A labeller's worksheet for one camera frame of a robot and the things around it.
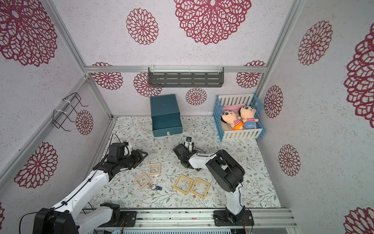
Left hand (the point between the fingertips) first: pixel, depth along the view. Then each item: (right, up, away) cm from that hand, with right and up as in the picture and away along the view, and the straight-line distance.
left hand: (146, 156), depth 83 cm
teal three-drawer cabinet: (+9, +25, +10) cm, 28 cm away
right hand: (+25, +1, +16) cm, 30 cm away
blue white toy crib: (+50, +14, +17) cm, 54 cm away
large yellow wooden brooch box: (+21, -17, +2) cm, 27 cm away
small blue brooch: (+7, -18, 0) cm, 19 cm away
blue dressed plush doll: (+66, +27, +19) cm, 74 cm away
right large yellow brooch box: (+31, -19, +2) cm, 36 cm away
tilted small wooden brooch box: (-3, -15, +4) cm, 16 cm away
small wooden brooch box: (+3, -9, +9) cm, 13 cm away
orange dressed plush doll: (+54, +24, +19) cm, 62 cm away
